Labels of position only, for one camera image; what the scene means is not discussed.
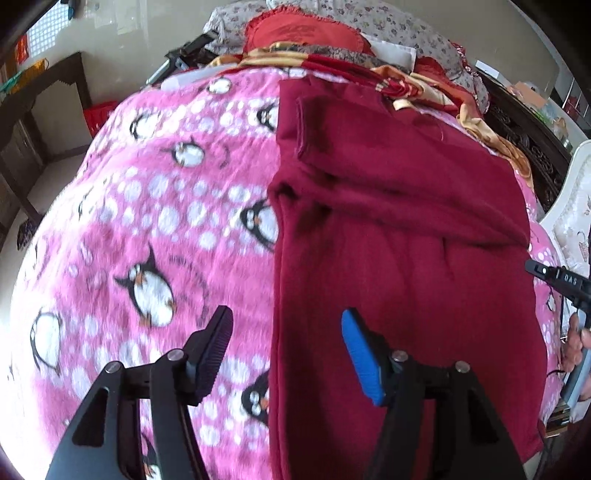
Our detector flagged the orange yellow blanket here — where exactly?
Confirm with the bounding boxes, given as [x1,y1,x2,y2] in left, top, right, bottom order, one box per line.
[210,41,537,191]

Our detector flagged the pink penguin print blanket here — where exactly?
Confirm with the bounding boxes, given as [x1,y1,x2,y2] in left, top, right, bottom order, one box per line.
[7,65,574,480]

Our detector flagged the white upholstered headboard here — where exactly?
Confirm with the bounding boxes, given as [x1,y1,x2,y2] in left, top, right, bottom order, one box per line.
[538,138,591,283]

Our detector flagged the dark wooden desk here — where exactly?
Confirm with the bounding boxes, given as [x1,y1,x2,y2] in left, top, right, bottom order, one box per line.
[0,51,94,246]

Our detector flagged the floral quilt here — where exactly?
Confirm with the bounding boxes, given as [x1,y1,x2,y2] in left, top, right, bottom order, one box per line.
[205,0,490,112]

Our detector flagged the black tripod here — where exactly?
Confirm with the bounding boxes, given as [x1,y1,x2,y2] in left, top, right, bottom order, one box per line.
[147,32,221,86]

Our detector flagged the dark slippers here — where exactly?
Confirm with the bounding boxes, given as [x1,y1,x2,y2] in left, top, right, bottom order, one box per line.
[16,219,38,251]

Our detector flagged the orange cardboard box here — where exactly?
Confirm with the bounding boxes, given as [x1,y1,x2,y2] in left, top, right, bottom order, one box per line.
[510,80,551,108]

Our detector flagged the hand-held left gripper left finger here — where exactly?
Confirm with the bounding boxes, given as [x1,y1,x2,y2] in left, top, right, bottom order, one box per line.
[44,305,234,480]

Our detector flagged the white pillow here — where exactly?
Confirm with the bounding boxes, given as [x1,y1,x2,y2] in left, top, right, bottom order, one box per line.
[369,39,419,71]

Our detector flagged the dark carved wooden headboard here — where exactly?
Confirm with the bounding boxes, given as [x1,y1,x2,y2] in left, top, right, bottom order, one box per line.
[475,69,579,214]

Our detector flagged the red basket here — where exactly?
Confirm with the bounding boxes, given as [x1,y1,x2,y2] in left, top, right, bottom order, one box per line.
[83,100,120,139]

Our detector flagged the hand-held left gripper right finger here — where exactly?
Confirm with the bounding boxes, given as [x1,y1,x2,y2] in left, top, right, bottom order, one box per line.
[341,308,527,480]

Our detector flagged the dark red sweater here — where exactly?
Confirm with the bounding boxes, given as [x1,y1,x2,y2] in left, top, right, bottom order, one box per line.
[268,76,548,480]

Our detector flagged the person's right hand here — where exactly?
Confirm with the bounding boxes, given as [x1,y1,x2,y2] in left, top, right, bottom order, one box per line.
[564,311,591,371]

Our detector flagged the red ruffled pillow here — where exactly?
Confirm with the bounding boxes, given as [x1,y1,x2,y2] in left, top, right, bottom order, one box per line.
[242,11,376,59]

